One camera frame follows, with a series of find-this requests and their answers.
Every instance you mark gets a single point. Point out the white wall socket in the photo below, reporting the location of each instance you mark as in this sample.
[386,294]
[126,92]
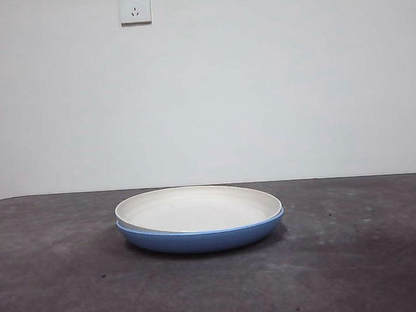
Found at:
[135,8]

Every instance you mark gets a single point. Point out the white plate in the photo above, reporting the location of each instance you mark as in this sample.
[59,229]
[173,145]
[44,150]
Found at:
[197,209]

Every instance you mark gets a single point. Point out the blue plate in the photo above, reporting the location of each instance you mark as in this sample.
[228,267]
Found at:
[202,241]

